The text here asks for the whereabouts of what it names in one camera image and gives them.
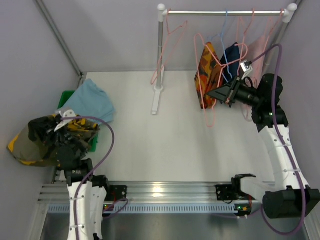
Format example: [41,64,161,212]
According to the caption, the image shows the yellow camouflage trousers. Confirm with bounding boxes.
[7,114,100,167]

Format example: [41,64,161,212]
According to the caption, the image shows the light blue trousers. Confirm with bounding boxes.
[63,79,116,123]

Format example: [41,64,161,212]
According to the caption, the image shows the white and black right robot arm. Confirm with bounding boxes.
[206,73,320,219]

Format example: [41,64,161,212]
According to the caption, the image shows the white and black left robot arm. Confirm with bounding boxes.
[56,137,109,240]

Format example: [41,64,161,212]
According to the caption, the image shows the orange camouflage trousers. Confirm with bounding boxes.
[194,42,223,109]

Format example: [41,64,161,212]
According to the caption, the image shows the navy blue trousers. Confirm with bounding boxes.
[220,42,241,83]

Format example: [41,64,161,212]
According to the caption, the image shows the pink trousers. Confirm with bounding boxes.
[241,34,268,122]

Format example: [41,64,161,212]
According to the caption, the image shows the light blue hanger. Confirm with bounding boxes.
[206,9,233,78]

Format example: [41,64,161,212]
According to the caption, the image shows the green plastic bin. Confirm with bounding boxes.
[57,90,99,153]

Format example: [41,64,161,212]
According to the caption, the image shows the silver white clothes rack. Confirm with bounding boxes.
[151,3,298,116]

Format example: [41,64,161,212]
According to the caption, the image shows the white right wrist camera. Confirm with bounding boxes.
[239,60,253,80]

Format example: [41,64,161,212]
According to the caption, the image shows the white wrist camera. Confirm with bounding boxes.
[239,60,253,80]
[54,107,76,132]

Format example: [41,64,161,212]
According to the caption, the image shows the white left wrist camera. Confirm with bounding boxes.
[54,107,76,132]

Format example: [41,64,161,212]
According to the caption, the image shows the aluminium mounting rail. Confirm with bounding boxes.
[37,181,308,204]

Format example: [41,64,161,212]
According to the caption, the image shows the grey slotted cable duct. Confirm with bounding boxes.
[47,202,245,215]

